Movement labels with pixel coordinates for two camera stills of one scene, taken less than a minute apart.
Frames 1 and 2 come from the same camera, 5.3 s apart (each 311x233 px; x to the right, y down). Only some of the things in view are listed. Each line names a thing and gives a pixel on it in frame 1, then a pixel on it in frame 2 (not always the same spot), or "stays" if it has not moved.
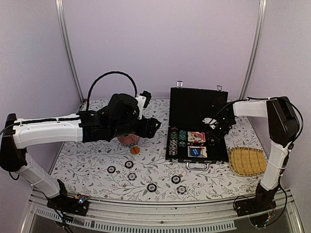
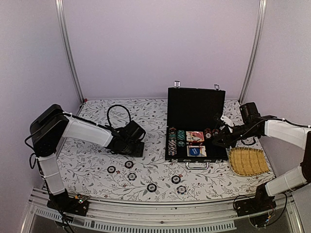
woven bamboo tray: [246, 161] stays
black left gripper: [149, 129] to [139, 150]
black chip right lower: [181, 190] stays
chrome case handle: [206, 169] stays
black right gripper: [216, 137] to [226, 137]
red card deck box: [196, 137] stays
